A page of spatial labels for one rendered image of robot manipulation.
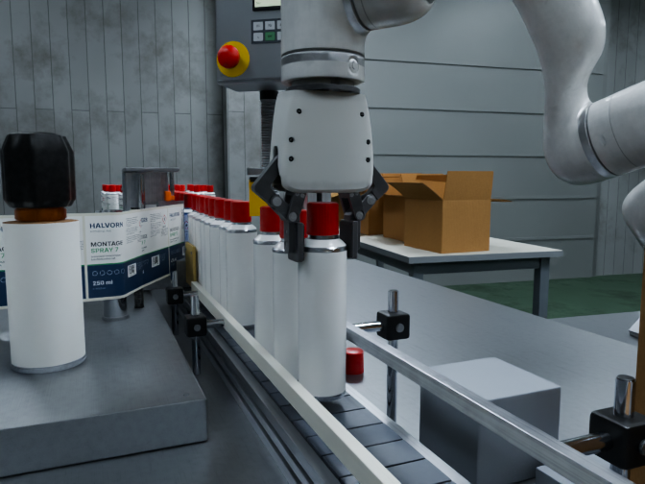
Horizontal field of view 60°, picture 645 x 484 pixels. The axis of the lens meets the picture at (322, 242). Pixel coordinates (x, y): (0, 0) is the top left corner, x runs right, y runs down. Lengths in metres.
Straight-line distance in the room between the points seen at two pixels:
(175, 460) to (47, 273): 0.28
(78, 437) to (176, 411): 0.10
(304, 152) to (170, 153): 4.66
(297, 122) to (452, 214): 2.08
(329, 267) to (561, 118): 0.51
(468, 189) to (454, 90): 3.39
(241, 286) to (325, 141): 0.41
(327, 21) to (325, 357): 0.33
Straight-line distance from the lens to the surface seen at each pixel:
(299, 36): 0.55
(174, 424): 0.65
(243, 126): 4.96
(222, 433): 0.68
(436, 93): 5.84
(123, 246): 1.01
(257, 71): 1.00
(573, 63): 0.92
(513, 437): 0.40
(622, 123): 0.90
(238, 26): 1.02
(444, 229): 2.57
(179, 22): 5.35
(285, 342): 0.66
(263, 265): 0.73
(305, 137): 0.54
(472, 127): 6.01
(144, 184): 1.25
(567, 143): 0.94
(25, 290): 0.77
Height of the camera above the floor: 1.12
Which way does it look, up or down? 7 degrees down
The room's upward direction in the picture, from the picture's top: straight up
